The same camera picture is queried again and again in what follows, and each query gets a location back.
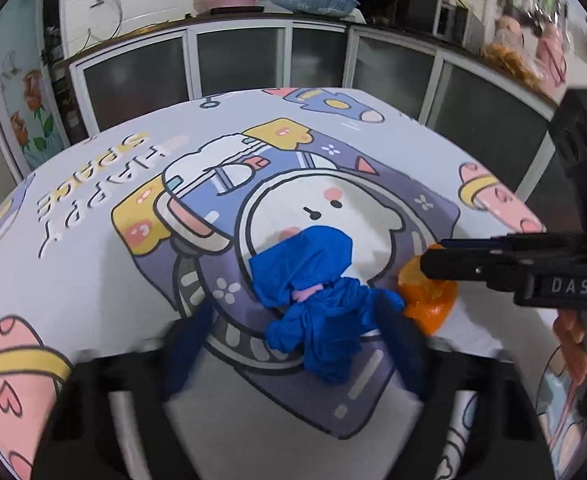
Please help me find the cluttered narrow shelf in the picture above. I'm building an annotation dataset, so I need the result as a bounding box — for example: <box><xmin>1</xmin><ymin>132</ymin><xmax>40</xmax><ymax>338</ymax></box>
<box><xmin>43</xmin><ymin>24</ymin><xmax>90</xmax><ymax>142</ymax></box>

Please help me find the cartoon printed tablecloth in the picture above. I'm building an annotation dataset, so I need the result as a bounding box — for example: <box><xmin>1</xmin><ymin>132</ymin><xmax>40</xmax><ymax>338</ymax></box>
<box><xmin>0</xmin><ymin>86</ymin><xmax>587</xmax><ymax>480</ymax></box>

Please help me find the pink hanging cloth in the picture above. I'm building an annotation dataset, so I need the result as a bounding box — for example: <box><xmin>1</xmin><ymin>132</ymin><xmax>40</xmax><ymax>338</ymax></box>
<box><xmin>535</xmin><ymin>26</ymin><xmax>570</xmax><ymax>92</ymax></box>

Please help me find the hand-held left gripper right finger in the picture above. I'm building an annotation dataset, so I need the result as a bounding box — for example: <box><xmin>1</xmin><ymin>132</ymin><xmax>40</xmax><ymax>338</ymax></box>
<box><xmin>372</xmin><ymin>291</ymin><xmax>558</xmax><ymax>480</ymax></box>

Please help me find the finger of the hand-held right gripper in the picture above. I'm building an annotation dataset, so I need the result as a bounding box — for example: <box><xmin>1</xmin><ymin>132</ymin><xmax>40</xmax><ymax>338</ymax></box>
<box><xmin>420</xmin><ymin>247</ymin><xmax>530</xmax><ymax>292</ymax></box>
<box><xmin>440</xmin><ymin>233</ymin><xmax>585</xmax><ymax>255</ymax></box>

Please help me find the bag of fried snacks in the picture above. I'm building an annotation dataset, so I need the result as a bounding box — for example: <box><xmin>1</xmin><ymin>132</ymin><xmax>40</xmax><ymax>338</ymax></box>
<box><xmin>480</xmin><ymin>40</ymin><xmax>540</xmax><ymax>87</ymax></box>

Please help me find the pink plastic bag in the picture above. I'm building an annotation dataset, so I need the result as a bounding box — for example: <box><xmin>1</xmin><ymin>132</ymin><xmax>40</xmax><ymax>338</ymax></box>
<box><xmin>493</xmin><ymin>14</ymin><xmax>525</xmax><ymax>49</ymax></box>

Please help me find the kitchen counter cabinet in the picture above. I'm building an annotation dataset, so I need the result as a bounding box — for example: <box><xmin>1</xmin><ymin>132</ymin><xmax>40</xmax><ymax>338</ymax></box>
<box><xmin>52</xmin><ymin>12</ymin><xmax>587</xmax><ymax>241</ymax></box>

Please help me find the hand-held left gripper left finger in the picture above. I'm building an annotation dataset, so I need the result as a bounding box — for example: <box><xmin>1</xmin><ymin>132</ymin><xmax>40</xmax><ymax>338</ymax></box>
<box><xmin>30</xmin><ymin>302</ymin><xmax>217</xmax><ymax>480</ymax></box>

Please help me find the orange plastic wrapper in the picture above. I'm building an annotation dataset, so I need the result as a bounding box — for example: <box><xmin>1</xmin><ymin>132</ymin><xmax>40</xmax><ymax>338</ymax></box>
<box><xmin>397</xmin><ymin>243</ymin><xmax>460</xmax><ymax>337</ymax></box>

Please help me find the wall socket with cable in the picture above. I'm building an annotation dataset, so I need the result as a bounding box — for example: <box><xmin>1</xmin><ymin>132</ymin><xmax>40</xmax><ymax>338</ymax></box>
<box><xmin>87</xmin><ymin>0</ymin><xmax>125</xmax><ymax>44</ymax></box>

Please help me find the blue rubber glove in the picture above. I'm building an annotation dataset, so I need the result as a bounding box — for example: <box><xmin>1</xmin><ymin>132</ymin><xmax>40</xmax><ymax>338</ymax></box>
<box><xmin>247</xmin><ymin>225</ymin><xmax>407</xmax><ymax>385</ymax></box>

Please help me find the floral printed door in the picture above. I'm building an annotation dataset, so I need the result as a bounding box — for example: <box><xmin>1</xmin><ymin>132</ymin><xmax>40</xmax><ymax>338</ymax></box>
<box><xmin>0</xmin><ymin>0</ymin><xmax>60</xmax><ymax>177</ymax></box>

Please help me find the person's right hand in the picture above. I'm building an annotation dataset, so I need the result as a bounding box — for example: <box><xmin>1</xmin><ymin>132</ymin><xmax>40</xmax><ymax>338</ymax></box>
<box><xmin>552</xmin><ymin>307</ymin><xmax>587</xmax><ymax>387</ymax></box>

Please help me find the microwave oven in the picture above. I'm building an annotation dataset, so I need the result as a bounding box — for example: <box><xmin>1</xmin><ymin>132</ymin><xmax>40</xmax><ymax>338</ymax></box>
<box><xmin>397</xmin><ymin>0</ymin><xmax>483</xmax><ymax>49</ymax></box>

